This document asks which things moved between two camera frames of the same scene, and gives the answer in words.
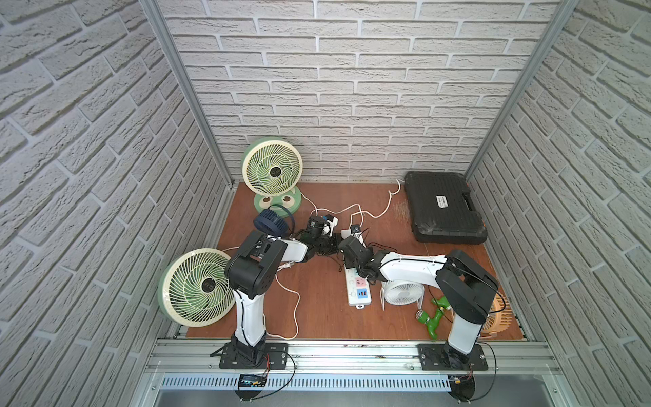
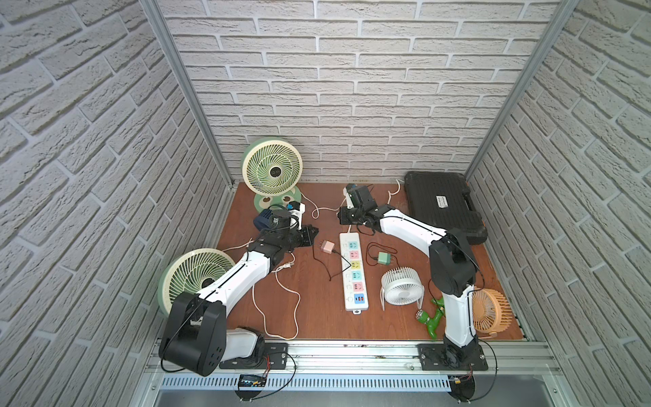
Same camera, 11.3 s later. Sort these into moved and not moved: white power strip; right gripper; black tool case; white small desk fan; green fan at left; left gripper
Moved: right gripper; left gripper
Not moved: white small desk fan; black tool case; white power strip; green fan at left
